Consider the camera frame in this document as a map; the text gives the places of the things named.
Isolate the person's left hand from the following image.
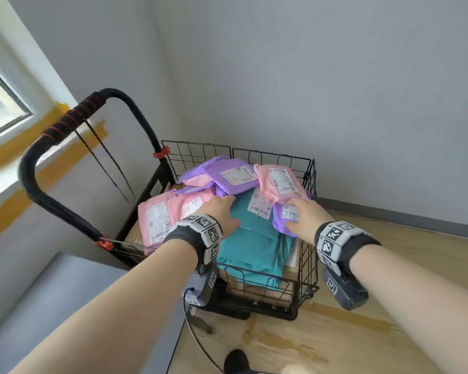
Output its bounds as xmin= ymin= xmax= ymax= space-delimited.
xmin=193 ymin=195 xmax=242 ymax=240

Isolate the person's right hand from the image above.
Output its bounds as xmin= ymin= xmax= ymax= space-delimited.
xmin=284 ymin=197 xmax=335 ymax=246

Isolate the brown cardboard box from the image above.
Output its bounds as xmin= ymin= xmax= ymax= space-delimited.
xmin=124 ymin=182 xmax=303 ymax=309

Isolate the black wire cart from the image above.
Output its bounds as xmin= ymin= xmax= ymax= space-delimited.
xmin=17 ymin=88 xmax=320 ymax=322

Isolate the person's right forearm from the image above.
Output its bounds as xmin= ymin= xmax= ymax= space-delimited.
xmin=349 ymin=244 xmax=468 ymax=374

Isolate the person's left forearm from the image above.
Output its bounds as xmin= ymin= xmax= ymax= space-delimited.
xmin=9 ymin=239 xmax=199 ymax=374

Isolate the left marker wristband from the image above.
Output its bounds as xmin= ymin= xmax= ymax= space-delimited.
xmin=163 ymin=213 xmax=224 ymax=269

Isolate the marker wristband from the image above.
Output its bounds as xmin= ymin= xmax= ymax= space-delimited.
xmin=314 ymin=221 xmax=382 ymax=275
xmin=163 ymin=213 xmax=224 ymax=269

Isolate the right marker wristband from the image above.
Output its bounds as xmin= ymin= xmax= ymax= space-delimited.
xmin=314 ymin=221 xmax=382 ymax=275

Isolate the dark grey baseboard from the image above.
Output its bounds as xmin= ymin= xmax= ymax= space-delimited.
xmin=316 ymin=196 xmax=468 ymax=243

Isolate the white framed window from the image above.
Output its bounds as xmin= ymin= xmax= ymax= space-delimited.
xmin=0 ymin=0 xmax=79 ymax=152

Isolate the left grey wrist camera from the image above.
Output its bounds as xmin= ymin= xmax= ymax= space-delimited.
xmin=182 ymin=262 xmax=220 ymax=308

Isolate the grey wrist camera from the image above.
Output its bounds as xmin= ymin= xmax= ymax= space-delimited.
xmin=182 ymin=262 xmax=220 ymax=308
xmin=322 ymin=268 xmax=370 ymax=311

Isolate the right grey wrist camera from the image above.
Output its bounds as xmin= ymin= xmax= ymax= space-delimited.
xmin=322 ymin=268 xmax=370 ymax=311

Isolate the black elastic cord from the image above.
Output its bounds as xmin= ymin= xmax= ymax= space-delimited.
xmin=73 ymin=119 xmax=138 ymax=204

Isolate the left black camera cable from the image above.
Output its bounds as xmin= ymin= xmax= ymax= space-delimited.
xmin=182 ymin=296 xmax=225 ymax=374

